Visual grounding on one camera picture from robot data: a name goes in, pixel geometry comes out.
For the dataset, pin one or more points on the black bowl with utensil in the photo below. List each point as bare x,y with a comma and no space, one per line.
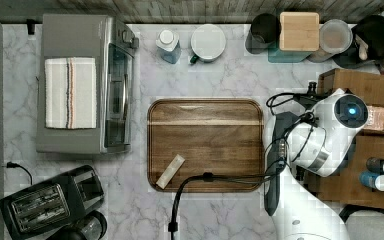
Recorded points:
371,31

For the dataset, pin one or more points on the clear lidded jar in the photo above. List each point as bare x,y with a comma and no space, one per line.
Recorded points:
335,37

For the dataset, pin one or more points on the dark cylindrical canister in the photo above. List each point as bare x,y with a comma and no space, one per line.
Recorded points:
263,33

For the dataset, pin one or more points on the striped folded towel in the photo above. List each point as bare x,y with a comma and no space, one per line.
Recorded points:
70,93

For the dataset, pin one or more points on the silver toaster oven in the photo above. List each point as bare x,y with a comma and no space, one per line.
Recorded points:
112,44

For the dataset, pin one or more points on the blue glass bottle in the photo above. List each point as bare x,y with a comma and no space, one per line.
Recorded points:
168,46

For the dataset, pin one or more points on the wooden cutting board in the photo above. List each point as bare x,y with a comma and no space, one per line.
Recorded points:
221,136

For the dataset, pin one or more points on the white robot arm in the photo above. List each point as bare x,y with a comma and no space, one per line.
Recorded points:
321,141

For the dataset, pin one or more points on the bamboo lid box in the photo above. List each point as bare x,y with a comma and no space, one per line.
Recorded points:
299,37

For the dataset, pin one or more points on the wooden drawer cabinet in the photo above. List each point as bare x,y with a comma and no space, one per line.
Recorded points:
346,187

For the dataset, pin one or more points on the small wooden block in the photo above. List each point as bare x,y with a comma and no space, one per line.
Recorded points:
170,171

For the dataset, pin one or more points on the blue spice bottle white cap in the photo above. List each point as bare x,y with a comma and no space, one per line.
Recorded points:
372,180

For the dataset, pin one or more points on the dark spice bottle white cap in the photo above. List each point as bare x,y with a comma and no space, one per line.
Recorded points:
375,165

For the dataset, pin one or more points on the black coffee grinder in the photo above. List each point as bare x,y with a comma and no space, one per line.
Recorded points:
92,227

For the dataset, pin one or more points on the black two-slot toaster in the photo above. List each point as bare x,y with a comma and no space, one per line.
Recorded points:
52,203

